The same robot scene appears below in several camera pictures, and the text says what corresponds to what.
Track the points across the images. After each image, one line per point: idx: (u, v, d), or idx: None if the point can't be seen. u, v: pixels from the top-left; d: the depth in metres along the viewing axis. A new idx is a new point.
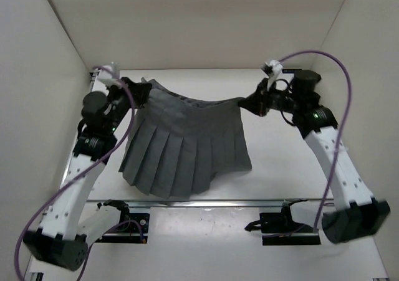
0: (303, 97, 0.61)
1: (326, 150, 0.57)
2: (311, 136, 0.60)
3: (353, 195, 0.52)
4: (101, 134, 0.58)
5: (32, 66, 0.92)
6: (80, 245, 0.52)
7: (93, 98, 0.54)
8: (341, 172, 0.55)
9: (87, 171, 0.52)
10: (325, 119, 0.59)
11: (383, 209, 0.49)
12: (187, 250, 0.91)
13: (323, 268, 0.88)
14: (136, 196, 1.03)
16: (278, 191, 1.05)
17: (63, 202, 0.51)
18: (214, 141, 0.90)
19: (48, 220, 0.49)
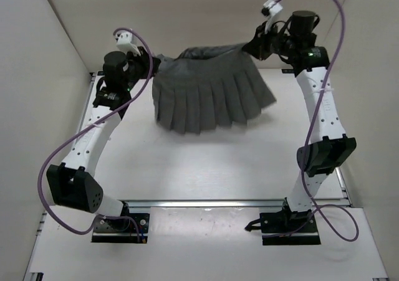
0: (298, 35, 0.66)
1: (314, 89, 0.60)
2: (302, 75, 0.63)
3: (328, 131, 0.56)
4: (118, 91, 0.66)
5: (32, 57, 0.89)
6: (97, 186, 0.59)
7: (114, 58, 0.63)
8: (323, 111, 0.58)
9: (106, 118, 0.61)
10: (318, 58, 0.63)
11: (350, 144, 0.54)
12: (185, 250, 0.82)
13: (332, 270, 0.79)
14: (136, 195, 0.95)
16: (283, 189, 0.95)
17: (85, 142, 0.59)
18: (226, 82, 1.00)
19: (72, 157, 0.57)
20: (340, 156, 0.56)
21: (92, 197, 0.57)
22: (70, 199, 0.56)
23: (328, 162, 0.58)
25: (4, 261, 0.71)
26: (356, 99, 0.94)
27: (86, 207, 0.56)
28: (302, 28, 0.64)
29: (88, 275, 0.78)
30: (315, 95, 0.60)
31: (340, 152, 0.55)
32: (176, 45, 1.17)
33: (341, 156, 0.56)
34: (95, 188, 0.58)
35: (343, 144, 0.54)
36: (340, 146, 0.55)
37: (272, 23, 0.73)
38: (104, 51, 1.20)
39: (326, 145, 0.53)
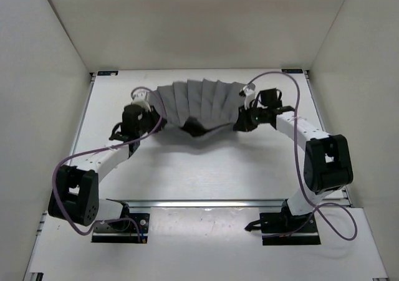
0: (269, 101, 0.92)
1: (288, 121, 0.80)
2: (278, 121, 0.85)
3: (313, 135, 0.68)
4: (129, 133, 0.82)
5: (32, 57, 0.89)
6: (96, 200, 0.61)
7: (131, 108, 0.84)
8: (301, 127, 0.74)
9: (120, 144, 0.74)
10: (285, 109, 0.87)
11: (340, 137, 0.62)
12: (184, 250, 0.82)
13: (331, 270, 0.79)
14: (135, 195, 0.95)
16: (283, 189, 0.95)
17: (98, 156, 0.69)
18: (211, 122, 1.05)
19: (85, 164, 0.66)
20: (341, 160, 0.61)
21: (89, 209, 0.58)
22: (68, 204, 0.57)
23: (338, 174, 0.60)
25: (4, 262, 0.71)
26: (356, 99, 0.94)
27: (81, 217, 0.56)
28: (268, 95, 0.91)
29: (88, 275, 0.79)
30: (290, 122, 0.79)
31: (340, 154, 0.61)
32: (176, 45, 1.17)
33: (342, 158, 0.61)
34: (94, 200, 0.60)
35: (336, 145, 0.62)
36: (335, 148, 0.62)
37: (250, 100, 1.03)
38: (103, 52, 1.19)
39: (319, 145, 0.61)
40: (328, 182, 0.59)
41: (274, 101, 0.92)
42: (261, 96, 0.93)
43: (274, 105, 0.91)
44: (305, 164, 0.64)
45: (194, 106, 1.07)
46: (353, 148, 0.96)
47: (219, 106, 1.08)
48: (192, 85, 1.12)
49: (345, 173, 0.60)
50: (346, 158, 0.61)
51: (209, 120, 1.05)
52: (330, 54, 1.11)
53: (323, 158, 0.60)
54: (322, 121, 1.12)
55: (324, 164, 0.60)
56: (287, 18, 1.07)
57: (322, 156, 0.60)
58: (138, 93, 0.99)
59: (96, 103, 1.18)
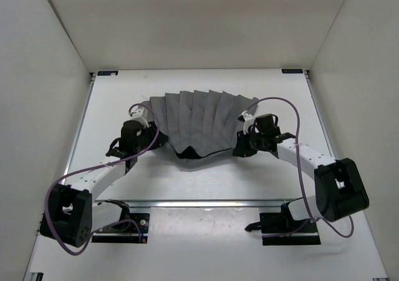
0: (265, 129, 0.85)
1: (290, 148, 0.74)
2: (279, 149, 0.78)
3: (321, 161, 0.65)
4: (128, 149, 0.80)
5: (32, 58, 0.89)
6: (89, 220, 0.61)
7: (131, 124, 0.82)
8: (305, 154, 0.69)
9: (117, 162, 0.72)
10: (283, 136, 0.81)
11: (347, 162, 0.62)
12: (184, 250, 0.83)
13: (331, 270, 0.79)
14: (135, 195, 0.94)
16: (283, 189, 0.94)
17: (94, 174, 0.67)
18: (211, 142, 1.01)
19: (78, 182, 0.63)
20: (353, 184, 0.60)
21: (81, 230, 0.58)
22: (61, 223, 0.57)
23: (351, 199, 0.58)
25: (4, 262, 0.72)
26: (356, 100, 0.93)
27: (72, 238, 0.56)
28: (264, 123, 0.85)
29: (87, 275, 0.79)
30: (292, 149, 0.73)
31: (350, 178, 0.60)
32: (176, 45, 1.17)
33: (354, 183, 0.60)
34: (86, 221, 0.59)
35: (345, 169, 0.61)
36: (344, 172, 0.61)
37: (250, 124, 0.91)
38: (103, 52, 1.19)
39: (327, 171, 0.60)
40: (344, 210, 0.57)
41: (271, 129, 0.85)
42: (257, 123, 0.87)
43: (272, 132, 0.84)
44: (317, 194, 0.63)
45: (197, 120, 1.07)
46: (353, 149, 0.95)
47: (221, 123, 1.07)
48: (197, 98, 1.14)
49: (358, 197, 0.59)
50: (359, 184, 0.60)
51: (211, 135, 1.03)
52: (330, 53, 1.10)
53: (332, 183, 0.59)
54: (322, 121, 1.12)
55: (335, 190, 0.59)
56: (287, 17, 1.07)
57: (331, 182, 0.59)
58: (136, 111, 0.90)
59: (96, 103, 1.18)
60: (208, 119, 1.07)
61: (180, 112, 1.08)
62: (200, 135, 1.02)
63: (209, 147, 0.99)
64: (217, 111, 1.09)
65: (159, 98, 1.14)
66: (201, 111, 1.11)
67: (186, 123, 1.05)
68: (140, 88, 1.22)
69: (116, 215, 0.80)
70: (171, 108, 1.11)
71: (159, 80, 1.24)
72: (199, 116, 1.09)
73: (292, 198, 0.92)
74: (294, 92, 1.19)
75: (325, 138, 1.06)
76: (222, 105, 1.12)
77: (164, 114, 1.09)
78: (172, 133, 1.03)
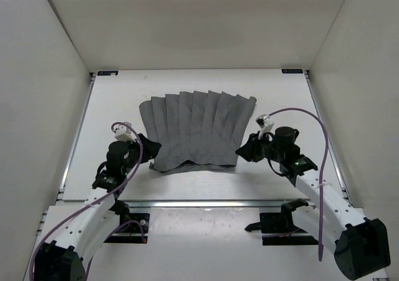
0: (286, 151, 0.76)
1: (312, 187, 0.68)
2: (297, 179, 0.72)
3: (348, 219, 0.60)
4: (116, 174, 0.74)
5: (32, 58, 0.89)
6: (80, 270, 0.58)
7: (117, 148, 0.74)
8: (330, 201, 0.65)
9: (103, 198, 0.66)
10: (305, 164, 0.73)
11: (377, 223, 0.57)
12: (184, 250, 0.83)
13: (331, 270, 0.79)
14: (135, 195, 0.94)
16: (283, 189, 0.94)
17: (79, 222, 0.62)
18: (211, 144, 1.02)
19: (63, 236, 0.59)
20: (379, 246, 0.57)
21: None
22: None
23: (372, 259, 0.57)
25: (4, 262, 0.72)
26: (357, 100, 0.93)
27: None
28: (285, 144, 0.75)
29: (88, 275, 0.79)
30: (315, 190, 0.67)
31: (378, 240, 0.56)
32: (176, 45, 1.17)
33: (381, 246, 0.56)
34: (78, 272, 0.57)
35: (373, 229, 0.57)
36: (371, 233, 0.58)
37: (266, 130, 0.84)
38: (103, 52, 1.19)
39: (356, 234, 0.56)
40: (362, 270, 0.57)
41: (290, 151, 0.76)
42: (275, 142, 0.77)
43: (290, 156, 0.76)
44: (338, 244, 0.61)
45: (196, 121, 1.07)
46: (353, 149, 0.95)
47: (220, 124, 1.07)
48: (197, 98, 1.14)
49: (380, 258, 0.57)
50: (385, 245, 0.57)
51: (210, 136, 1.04)
52: (330, 53, 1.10)
53: (360, 247, 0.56)
54: (322, 121, 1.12)
55: (361, 253, 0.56)
56: (288, 17, 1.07)
57: (359, 248, 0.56)
58: (117, 128, 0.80)
59: (96, 103, 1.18)
60: (207, 120, 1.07)
61: (180, 113, 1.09)
62: (199, 136, 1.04)
63: (209, 147, 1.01)
64: (217, 113, 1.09)
65: (159, 98, 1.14)
66: (201, 111, 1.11)
67: (185, 124, 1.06)
68: (140, 88, 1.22)
69: (117, 222, 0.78)
70: (171, 109, 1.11)
71: (159, 80, 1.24)
72: (199, 116, 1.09)
73: (292, 198, 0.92)
74: (294, 92, 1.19)
75: (324, 138, 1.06)
76: (222, 106, 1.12)
77: (164, 114, 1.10)
78: (171, 134, 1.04)
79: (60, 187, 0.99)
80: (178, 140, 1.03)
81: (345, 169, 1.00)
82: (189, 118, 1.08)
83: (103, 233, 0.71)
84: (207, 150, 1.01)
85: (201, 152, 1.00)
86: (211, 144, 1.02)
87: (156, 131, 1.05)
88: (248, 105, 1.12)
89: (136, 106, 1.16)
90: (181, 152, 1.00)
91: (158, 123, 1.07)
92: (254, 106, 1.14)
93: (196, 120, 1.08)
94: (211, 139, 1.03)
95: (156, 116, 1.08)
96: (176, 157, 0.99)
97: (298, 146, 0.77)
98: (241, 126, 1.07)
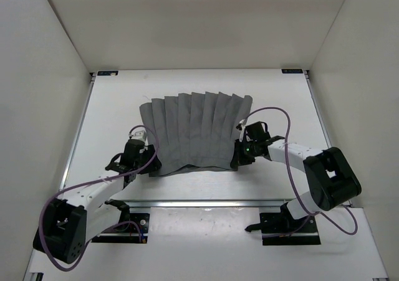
0: (257, 138, 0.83)
1: (279, 147, 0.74)
2: (270, 150, 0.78)
3: (308, 154, 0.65)
4: (128, 164, 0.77)
5: (32, 58, 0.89)
6: (82, 237, 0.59)
7: (136, 140, 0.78)
8: (293, 149, 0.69)
9: (115, 176, 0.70)
10: (274, 138, 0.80)
11: (333, 150, 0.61)
12: (184, 250, 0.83)
13: (331, 270, 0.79)
14: (136, 195, 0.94)
16: (282, 189, 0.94)
17: (91, 190, 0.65)
18: (212, 146, 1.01)
19: (74, 197, 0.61)
20: (342, 171, 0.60)
21: (73, 247, 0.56)
22: (54, 240, 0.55)
23: (344, 189, 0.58)
25: (4, 262, 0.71)
26: (356, 99, 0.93)
27: (63, 255, 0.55)
28: (254, 131, 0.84)
29: (88, 275, 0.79)
30: (281, 149, 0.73)
31: (339, 166, 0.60)
32: (176, 45, 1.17)
33: (344, 170, 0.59)
34: (80, 237, 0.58)
35: (334, 159, 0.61)
36: (333, 161, 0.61)
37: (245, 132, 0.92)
38: (103, 52, 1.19)
39: (317, 162, 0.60)
40: (338, 199, 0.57)
41: (260, 134, 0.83)
42: (249, 133, 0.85)
43: (261, 138, 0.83)
44: (310, 185, 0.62)
45: (195, 122, 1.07)
46: (353, 149, 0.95)
47: (219, 124, 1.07)
48: (196, 98, 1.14)
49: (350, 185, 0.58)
50: (347, 169, 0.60)
51: (210, 138, 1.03)
52: (330, 53, 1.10)
53: (323, 172, 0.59)
54: (322, 121, 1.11)
55: (326, 177, 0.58)
56: (288, 17, 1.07)
57: (322, 172, 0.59)
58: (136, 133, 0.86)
59: (96, 103, 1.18)
60: (207, 121, 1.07)
61: (179, 114, 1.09)
62: (199, 138, 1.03)
63: (209, 149, 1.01)
64: (216, 113, 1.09)
65: (159, 100, 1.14)
66: (200, 112, 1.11)
67: (184, 125, 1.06)
68: (140, 88, 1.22)
69: (117, 217, 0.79)
70: (171, 110, 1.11)
71: (159, 80, 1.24)
72: (198, 118, 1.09)
73: (291, 198, 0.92)
74: (294, 92, 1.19)
75: (325, 138, 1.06)
76: (220, 106, 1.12)
77: (163, 116, 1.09)
78: (171, 136, 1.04)
79: (60, 187, 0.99)
80: (179, 142, 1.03)
81: None
82: (188, 119, 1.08)
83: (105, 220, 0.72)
84: (208, 152, 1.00)
85: (202, 155, 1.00)
86: (211, 145, 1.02)
87: (155, 133, 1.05)
88: (244, 103, 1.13)
89: (136, 106, 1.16)
90: (181, 155, 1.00)
91: (158, 126, 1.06)
92: (251, 103, 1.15)
93: (196, 122, 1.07)
94: (211, 141, 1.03)
95: (155, 119, 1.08)
96: (176, 159, 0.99)
97: (269, 133, 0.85)
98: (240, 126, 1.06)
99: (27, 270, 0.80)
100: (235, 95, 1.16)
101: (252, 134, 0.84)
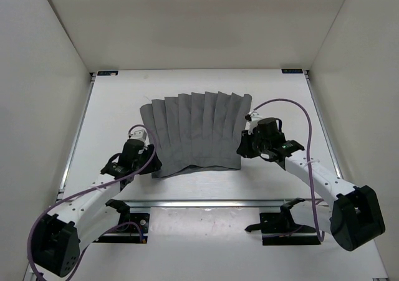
0: (270, 138, 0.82)
1: (300, 165, 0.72)
2: (286, 162, 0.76)
3: (339, 189, 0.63)
4: (126, 165, 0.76)
5: (32, 59, 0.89)
6: (76, 250, 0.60)
7: (135, 141, 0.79)
8: (320, 176, 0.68)
9: (110, 183, 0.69)
10: (291, 146, 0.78)
11: (364, 189, 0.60)
12: (184, 250, 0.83)
13: (331, 270, 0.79)
14: (136, 195, 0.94)
16: (282, 189, 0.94)
17: (83, 200, 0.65)
18: (214, 146, 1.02)
19: (66, 211, 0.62)
20: (372, 212, 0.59)
21: (67, 261, 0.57)
22: (47, 255, 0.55)
23: (370, 228, 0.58)
25: (4, 262, 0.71)
26: (356, 99, 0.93)
27: (57, 270, 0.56)
28: (267, 129, 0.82)
29: (87, 275, 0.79)
30: (303, 167, 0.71)
31: (370, 207, 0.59)
32: (176, 45, 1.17)
33: (374, 212, 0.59)
34: (73, 251, 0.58)
35: (364, 199, 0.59)
36: (363, 200, 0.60)
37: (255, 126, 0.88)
38: (103, 52, 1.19)
39: (348, 202, 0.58)
40: (361, 238, 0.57)
41: (275, 136, 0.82)
42: (260, 131, 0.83)
43: (275, 140, 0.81)
44: (333, 220, 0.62)
45: (196, 122, 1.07)
46: (353, 149, 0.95)
47: (220, 124, 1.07)
48: (196, 98, 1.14)
49: (376, 225, 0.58)
50: (376, 211, 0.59)
51: (211, 138, 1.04)
52: (330, 54, 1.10)
53: (354, 214, 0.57)
54: (322, 121, 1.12)
55: (356, 220, 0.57)
56: (288, 18, 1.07)
57: (352, 215, 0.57)
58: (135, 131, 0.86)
59: (96, 103, 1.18)
60: (207, 121, 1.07)
61: (180, 114, 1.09)
62: (199, 138, 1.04)
63: (211, 149, 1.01)
64: (216, 113, 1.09)
65: (159, 101, 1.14)
66: (200, 113, 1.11)
67: (185, 126, 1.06)
68: (140, 88, 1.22)
69: (116, 221, 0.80)
70: (171, 111, 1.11)
71: (159, 80, 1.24)
72: (199, 118, 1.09)
73: (291, 199, 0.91)
74: (294, 92, 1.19)
75: (324, 138, 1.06)
76: (219, 106, 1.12)
77: (164, 117, 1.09)
78: (172, 136, 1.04)
79: (60, 187, 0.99)
80: (180, 142, 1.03)
81: (344, 169, 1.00)
82: (189, 119, 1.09)
83: (102, 225, 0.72)
84: (211, 152, 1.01)
85: (204, 156, 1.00)
86: (212, 145, 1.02)
87: (156, 134, 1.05)
88: (244, 103, 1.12)
89: (136, 106, 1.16)
90: (183, 156, 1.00)
91: (159, 126, 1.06)
92: (250, 103, 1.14)
93: (197, 122, 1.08)
94: (212, 141, 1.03)
95: (155, 120, 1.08)
96: (178, 159, 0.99)
97: (283, 133, 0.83)
98: (240, 126, 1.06)
99: (27, 270, 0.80)
100: (234, 94, 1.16)
101: (265, 133, 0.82)
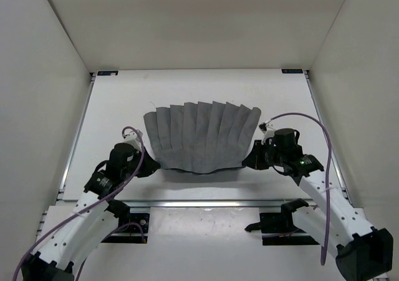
0: (287, 151, 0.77)
1: (318, 190, 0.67)
2: (303, 181, 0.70)
3: (356, 228, 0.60)
4: (113, 173, 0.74)
5: (32, 60, 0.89)
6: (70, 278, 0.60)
7: (121, 149, 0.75)
8: (336, 207, 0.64)
9: (91, 206, 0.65)
10: (310, 165, 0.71)
11: (382, 232, 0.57)
12: (184, 250, 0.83)
13: (330, 270, 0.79)
14: (136, 194, 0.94)
16: (280, 189, 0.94)
17: (65, 233, 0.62)
18: (217, 156, 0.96)
19: (47, 248, 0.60)
20: (384, 256, 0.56)
21: None
22: None
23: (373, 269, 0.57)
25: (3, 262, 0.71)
26: (357, 99, 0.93)
27: None
28: (285, 141, 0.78)
29: (86, 275, 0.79)
30: (321, 194, 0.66)
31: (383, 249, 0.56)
32: (176, 45, 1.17)
33: (386, 256, 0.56)
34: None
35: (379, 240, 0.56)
36: (377, 242, 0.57)
37: (268, 136, 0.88)
38: (103, 52, 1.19)
39: (361, 246, 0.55)
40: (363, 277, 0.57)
41: (292, 149, 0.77)
42: (278, 141, 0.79)
43: (292, 154, 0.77)
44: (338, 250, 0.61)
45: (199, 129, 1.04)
46: (352, 149, 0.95)
47: (224, 136, 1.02)
48: (201, 106, 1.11)
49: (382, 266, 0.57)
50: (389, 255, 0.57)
51: (214, 150, 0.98)
52: (330, 54, 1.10)
53: (363, 256, 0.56)
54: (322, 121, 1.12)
55: (365, 261, 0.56)
56: (288, 18, 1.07)
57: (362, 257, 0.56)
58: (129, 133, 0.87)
59: (96, 103, 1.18)
60: (212, 133, 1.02)
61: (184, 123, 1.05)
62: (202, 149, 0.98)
63: (214, 161, 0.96)
64: (222, 124, 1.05)
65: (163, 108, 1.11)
66: (205, 122, 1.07)
67: (188, 136, 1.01)
68: (140, 88, 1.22)
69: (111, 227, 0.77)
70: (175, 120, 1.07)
71: (159, 80, 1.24)
72: (203, 129, 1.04)
73: (291, 199, 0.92)
74: (295, 92, 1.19)
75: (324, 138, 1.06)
76: (225, 118, 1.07)
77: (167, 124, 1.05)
78: (174, 143, 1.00)
79: (60, 187, 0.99)
80: (182, 149, 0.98)
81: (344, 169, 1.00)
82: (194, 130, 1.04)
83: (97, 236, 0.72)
84: (214, 164, 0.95)
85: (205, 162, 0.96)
86: (216, 154, 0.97)
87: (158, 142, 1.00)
88: (251, 116, 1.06)
89: (136, 106, 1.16)
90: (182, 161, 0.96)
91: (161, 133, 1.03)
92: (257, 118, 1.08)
93: (199, 128, 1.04)
94: (217, 151, 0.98)
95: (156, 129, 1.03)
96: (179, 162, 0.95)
97: (301, 146, 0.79)
98: (246, 138, 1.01)
99: None
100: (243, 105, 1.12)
101: (283, 147, 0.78)
